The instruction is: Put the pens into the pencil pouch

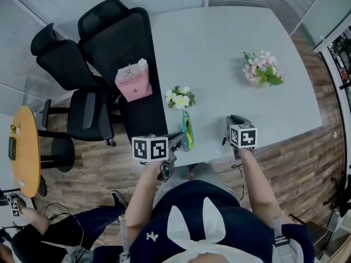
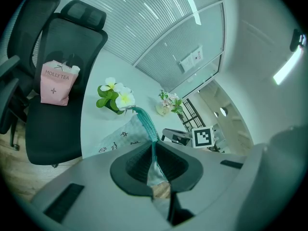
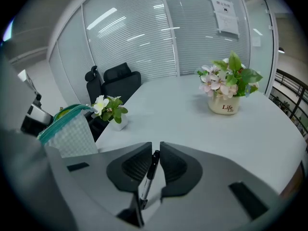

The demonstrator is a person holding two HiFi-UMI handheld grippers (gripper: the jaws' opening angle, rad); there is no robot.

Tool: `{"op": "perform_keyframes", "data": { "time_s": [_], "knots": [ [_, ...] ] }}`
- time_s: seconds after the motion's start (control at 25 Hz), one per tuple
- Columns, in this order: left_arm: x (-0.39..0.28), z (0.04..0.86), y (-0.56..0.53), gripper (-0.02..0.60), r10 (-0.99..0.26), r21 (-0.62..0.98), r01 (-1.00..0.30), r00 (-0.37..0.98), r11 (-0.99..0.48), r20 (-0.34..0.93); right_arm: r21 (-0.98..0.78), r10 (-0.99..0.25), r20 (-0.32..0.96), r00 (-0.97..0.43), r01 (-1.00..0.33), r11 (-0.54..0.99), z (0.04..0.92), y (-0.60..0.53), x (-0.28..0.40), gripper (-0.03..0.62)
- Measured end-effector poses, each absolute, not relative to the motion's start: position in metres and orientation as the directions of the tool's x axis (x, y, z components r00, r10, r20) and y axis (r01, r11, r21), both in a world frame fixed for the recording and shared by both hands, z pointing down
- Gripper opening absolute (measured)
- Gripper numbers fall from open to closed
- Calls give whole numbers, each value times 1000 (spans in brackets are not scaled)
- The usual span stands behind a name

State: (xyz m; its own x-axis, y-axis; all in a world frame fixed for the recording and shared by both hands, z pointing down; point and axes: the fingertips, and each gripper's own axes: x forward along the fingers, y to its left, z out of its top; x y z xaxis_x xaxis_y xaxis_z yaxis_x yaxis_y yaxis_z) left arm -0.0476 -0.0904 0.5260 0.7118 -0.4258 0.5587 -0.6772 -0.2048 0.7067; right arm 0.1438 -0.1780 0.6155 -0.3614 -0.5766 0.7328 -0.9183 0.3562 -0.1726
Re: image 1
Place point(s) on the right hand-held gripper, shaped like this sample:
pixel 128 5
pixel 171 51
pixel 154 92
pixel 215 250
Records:
pixel 245 137

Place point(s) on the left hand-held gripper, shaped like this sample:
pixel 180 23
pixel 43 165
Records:
pixel 149 148

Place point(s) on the teal pencil pouch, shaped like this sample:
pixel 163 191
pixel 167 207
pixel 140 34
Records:
pixel 188 131

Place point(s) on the person's right forearm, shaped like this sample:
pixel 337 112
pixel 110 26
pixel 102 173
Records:
pixel 260 190

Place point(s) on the person's left forearm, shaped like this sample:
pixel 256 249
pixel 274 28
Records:
pixel 144 196

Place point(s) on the white flowers in pot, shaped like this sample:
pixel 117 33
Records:
pixel 179 99

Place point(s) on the person's grey trousers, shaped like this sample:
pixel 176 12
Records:
pixel 208 174

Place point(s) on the pink flowers in pot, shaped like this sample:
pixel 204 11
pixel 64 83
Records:
pixel 261 67

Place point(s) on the pink paper bag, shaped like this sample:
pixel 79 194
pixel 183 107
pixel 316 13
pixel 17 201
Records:
pixel 134 83

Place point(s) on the black metal railing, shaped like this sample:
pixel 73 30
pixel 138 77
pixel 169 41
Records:
pixel 336 92

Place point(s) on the person's navy shirt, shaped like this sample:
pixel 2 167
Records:
pixel 246 229

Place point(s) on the black round stool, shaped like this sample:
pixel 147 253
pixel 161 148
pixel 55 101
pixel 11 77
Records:
pixel 63 153

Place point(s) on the black mesh office chair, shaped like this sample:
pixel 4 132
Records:
pixel 60 64
pixel 115 37

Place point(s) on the black swivel chair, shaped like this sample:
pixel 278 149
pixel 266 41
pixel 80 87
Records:
pixel 342 199

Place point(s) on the grey chair with wooden legs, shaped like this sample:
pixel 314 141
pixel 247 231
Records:
pixel 315 234

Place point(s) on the round yellow wooden table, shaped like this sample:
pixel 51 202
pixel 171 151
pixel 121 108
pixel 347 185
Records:
pixel 26 152

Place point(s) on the white crumpled paper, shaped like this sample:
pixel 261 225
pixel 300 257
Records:
pixel 22 183

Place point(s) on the small black device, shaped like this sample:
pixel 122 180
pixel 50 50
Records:
pixel 12 148

